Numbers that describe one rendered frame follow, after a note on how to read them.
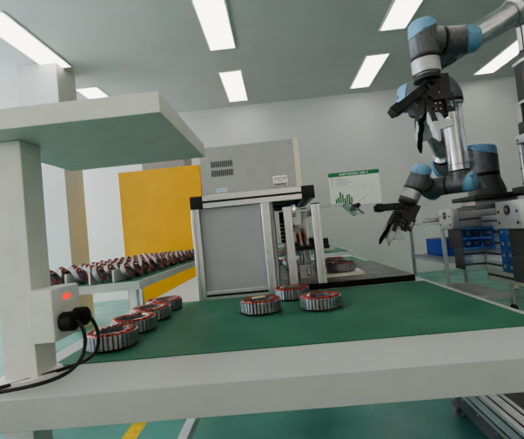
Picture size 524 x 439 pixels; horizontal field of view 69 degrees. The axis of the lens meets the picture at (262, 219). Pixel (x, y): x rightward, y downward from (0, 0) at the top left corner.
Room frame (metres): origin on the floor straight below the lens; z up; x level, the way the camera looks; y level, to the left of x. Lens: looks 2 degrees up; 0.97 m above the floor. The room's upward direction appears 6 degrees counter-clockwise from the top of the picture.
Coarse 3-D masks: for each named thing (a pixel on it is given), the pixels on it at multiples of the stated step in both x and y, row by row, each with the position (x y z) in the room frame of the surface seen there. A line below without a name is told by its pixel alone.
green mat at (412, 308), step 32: (352, 288) 1.29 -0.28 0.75; (384, 288) 1.23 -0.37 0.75; (416, 288) 1.18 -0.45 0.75; (192, 320) 1.04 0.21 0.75; (224, 320) 1.00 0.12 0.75; (256, 320) 0.97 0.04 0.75; (288, 320) 0.93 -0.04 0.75; (320, 320) 0.90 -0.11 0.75; (352, 320) 0.87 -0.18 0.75; (384, 320) 0.85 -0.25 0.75; (416, 320) 0.82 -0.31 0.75; (448, 320) 0.80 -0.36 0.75; (480, 320) 0.77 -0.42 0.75; (512, 320) 0.75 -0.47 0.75; (128, 352) 0.79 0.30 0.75; (160, 352) 0.77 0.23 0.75; (192, 352) 0.75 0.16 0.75
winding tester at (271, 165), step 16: (256, 144) 1.48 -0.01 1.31; (272, 144) 1.48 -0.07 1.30; (288, 144) 1.47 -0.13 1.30; (208, 160) 1.49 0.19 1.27; (224, 160) 1.48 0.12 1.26; (240, 160) 1.48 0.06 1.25; (256, 160) 1.48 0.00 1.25; (272, 160) 1.48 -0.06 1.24; (288, 160) 1.47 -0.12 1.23; (208, 176) 1.49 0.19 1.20; (224, 176) 1.48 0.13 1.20; (240, 176) 1.48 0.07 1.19; (256, 176) 1.48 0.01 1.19; (272, 176) 1.48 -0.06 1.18; (288, 176) 1.47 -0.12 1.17; (208, 192) 1.49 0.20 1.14; (224, 192) 1.48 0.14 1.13
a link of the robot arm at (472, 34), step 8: (464, 24) 1.05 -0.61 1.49; (472, 24) 1.04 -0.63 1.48; (448, 32) 1.02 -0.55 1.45; (456, 32) 1.02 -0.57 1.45; (464, 32) 1.02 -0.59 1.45; (472, 32) 1.02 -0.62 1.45; (480, 32) 1.02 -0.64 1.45; (448, 40) 1.02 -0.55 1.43; (456, 40) 1.02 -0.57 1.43; (464, 40) 1.02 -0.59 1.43; (472, 40) 1.03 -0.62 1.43; (480, 40) 1.03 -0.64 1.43; (448, 48) 1.03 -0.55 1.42; (456, 48) 1.04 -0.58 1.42; (464, 48) 1.04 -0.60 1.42; (472, 48) 1.04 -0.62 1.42; (440, 56) 1.10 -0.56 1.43; (448, 56) 1.08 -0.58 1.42; (456, 56) 1.08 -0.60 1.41
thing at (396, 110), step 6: (414, 90) 1.03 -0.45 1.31; (420, 90) 1.03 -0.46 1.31; (426, 90) 1.03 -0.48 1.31; (408, 96) 1.04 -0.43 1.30; (414, 96) 1.03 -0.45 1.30; (420, 96) 1.03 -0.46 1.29; (396, 102) 1.05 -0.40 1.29; (402, 102) 1.04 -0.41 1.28; (408, 102) 1.04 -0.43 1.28; (390, 108) 1.06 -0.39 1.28; (396, 108) 1.04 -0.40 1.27; (402, 108) 1.04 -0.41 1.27; (390, 114) 1.06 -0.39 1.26; (396, 114) 1.04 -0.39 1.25
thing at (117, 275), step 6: (114, 270) 2.38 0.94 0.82; (120, 270) 2.47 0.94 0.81; (66, 276) 2.38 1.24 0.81; (72, 276) 2.45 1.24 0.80; (90, 276) 2.37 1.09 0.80; (114, 276) 2.37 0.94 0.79; (120, 276) 2.46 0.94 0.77; (66, 282) 2.38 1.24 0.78; (72, 282) 2.45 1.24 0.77; (78, 282) 2.52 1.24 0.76; (90, 282) 2.37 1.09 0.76; (96, 282) 2.45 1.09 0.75
